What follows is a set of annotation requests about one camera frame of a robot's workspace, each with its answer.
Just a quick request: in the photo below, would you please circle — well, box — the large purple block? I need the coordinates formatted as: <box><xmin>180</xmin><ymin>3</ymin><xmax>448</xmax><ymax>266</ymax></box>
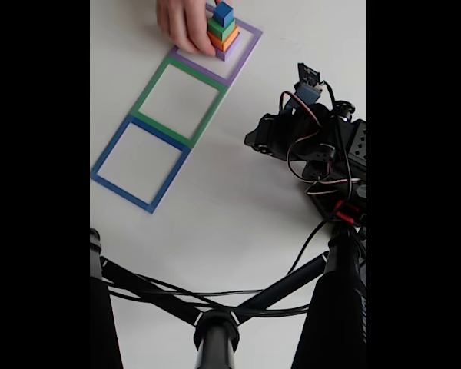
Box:
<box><xmin>214</xmin><ymin>36</ymin><xmax>241</xmax><ymax>62</ymax></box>

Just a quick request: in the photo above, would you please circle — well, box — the purple square frame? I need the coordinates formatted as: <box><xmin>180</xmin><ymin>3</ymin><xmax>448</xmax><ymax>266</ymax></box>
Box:
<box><xmin>170</xmin><ymin>1</ymin><xmax>263</xmax><ymax>88</ymax></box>

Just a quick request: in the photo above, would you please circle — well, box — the orange block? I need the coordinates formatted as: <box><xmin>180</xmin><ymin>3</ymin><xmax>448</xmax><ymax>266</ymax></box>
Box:
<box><xmin>207</xmin><ymin>25</ymin><xmax>240</xmax><ymax>52</ymax></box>

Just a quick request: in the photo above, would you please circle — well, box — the red clamp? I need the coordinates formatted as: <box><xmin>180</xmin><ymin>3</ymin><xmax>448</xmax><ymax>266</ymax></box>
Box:
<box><xmin>333</xmin><ymin>200</ymin><xmax>362</xmax><ymax>224</ymax></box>

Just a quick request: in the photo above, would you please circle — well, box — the black cable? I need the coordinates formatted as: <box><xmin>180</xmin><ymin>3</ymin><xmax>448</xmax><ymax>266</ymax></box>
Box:
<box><xmin>107</xmin><ymin>80</ymin><xmax>354</xmax><ymax>304</ymax></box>
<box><xmin>103</xmin><ymin>268</ymin><xmax>314</xmax><ymax>318</ymax></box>

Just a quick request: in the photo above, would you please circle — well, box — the blue square frame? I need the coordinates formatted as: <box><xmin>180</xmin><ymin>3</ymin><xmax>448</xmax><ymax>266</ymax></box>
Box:
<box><xmin>91</xmin><ymin>115</ymin><xmax>192</xmax><ymax>214</ymax></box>

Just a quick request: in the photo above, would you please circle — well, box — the green square frame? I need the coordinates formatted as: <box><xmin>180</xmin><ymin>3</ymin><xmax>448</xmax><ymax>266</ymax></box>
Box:
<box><xmin>129</xmin><ymin>56</ymin><xmax>228</xmax><ymax>150</ymax></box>

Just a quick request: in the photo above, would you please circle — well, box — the servo wire loop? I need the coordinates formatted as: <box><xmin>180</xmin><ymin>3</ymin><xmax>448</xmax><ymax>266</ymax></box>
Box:
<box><xmin>279</xmin><ymin>91</ymin><xmax>333</xmax><ymax>184</ymax></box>

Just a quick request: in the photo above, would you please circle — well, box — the black tripod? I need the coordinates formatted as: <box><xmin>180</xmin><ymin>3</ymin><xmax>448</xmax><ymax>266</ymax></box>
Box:
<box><xmin>90</xmin><ymin>226</ymin><xmax>367</xmax><ymax>369</ymax></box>

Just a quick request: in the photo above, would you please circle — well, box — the green cube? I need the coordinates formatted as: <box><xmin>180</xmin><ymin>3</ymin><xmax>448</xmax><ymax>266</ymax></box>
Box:
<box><xmin>207</xmin><ymin>17</ymin><xmax>237</xmax><ymax>42</ymax></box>

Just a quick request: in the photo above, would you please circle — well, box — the person's hand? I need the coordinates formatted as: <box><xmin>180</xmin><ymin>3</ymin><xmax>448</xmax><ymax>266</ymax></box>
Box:
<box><xmin>155</xmin><ymin>0</ymin><xmax>222</xmax><ymax>57</ymax></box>

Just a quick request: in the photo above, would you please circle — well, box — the small blue cube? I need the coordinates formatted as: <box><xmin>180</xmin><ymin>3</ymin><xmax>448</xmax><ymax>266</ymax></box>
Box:
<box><xmin>213</xmin><ymin>2</ymin><xmax>234</xmax><ymax>28</ymax></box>

